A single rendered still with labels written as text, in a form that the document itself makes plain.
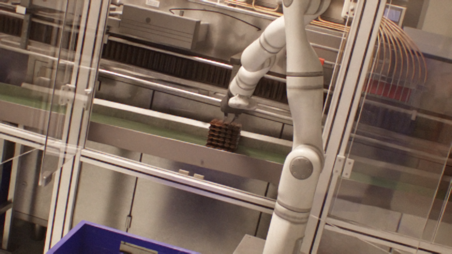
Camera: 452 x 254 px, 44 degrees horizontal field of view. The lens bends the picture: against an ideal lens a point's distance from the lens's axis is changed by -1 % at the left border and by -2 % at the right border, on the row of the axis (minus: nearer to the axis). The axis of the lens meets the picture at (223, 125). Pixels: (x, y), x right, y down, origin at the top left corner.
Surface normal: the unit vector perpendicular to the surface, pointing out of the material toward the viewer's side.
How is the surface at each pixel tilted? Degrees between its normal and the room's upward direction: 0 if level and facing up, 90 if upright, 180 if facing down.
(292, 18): 102
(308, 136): 108
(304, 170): 91
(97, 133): 90
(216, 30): 90
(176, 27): 90
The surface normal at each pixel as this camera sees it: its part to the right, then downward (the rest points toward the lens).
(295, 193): -0.30, 0.17
